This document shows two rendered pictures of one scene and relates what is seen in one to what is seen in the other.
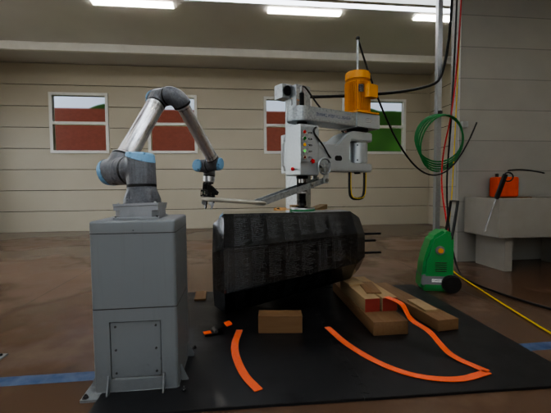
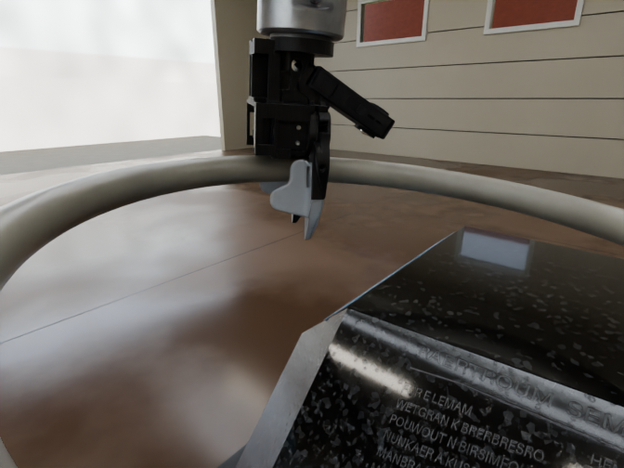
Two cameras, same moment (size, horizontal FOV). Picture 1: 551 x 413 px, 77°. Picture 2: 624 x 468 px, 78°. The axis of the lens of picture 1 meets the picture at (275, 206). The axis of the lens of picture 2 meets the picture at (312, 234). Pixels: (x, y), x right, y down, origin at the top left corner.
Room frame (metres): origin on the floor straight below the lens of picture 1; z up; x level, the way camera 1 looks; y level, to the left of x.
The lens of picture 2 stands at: (2.43, 0.18, 0.99)
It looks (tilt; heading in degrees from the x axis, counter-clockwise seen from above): 19 degrees down; 47
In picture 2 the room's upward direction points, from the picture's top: straight up
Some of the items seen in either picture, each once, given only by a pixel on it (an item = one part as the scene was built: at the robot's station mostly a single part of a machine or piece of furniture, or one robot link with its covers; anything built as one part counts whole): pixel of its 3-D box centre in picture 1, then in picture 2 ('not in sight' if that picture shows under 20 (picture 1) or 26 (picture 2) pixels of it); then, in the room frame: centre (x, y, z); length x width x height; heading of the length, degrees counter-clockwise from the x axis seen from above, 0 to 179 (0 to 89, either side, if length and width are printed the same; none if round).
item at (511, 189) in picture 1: (507, 186); not in sight; (4.52, -3.01, 1.00); 0.50 x 0.22 x 0.33; 97
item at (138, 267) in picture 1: (145, 295); not in sight; (1.85, 0.71, 0.43); 0.50 x 0.50 x 0.85; 7
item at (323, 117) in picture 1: (333, 121); not in sight; (3.18, -0.53, 1.60); 0.96 x 0.25 x 0.17; 123
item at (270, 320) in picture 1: (280, 321); not in sight; (2.37, -0.03, 0.07); 0.30 x 0.12 x 0.12; 89
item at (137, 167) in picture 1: (139, 168); not in sight; (1.87, 0.72, 1.11); 0.17 x 0.15 x 0.18; 66
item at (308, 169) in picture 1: (309, 152); not in sight; (3.03, -0.30, 1.30); 0.36 x 0.22 x 0.45; 123
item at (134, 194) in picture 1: (142, 193); not in sight; (1.86, 0.71, 0.98); 0.19 x 0.19 x 0.10
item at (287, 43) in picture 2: (207, 189); (290, 101); (2.72, 0.53, 0.99); 0.09 x 0.08 x 0.12; 154
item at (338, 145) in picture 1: (337, 156); not in sight; (3.19, -0.57, 1.28); 0.74 x 0.23 x 0.49; 123
